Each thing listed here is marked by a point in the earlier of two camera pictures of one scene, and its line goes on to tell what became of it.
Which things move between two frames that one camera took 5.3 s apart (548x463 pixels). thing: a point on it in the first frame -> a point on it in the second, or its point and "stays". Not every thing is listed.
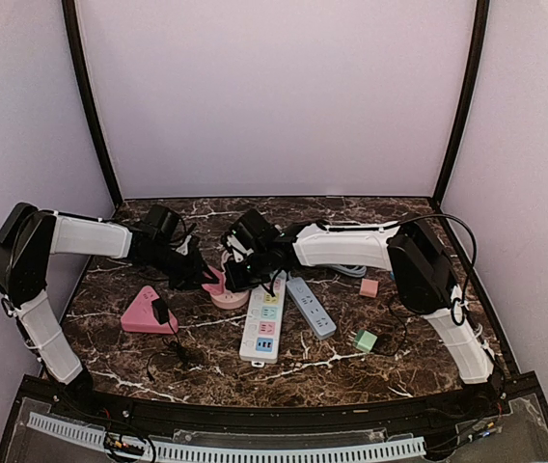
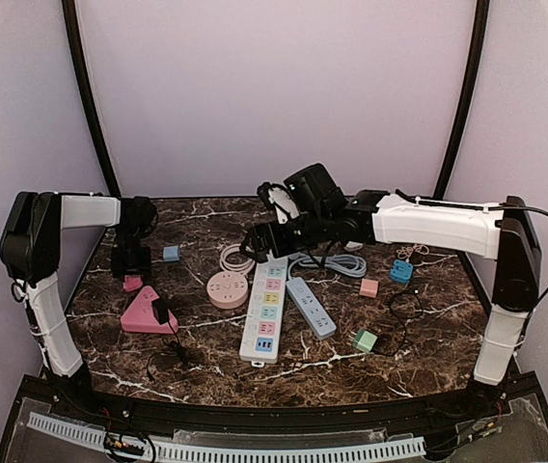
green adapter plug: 365,340 stays
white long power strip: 262,320 stays
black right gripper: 235,281 -> 280,247
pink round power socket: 232,299 stays
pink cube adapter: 215,288 -> 132,283
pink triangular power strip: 140,315 stays
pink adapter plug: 369,287 stays
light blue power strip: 318,321 stays
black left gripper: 192,274 -> 142,267
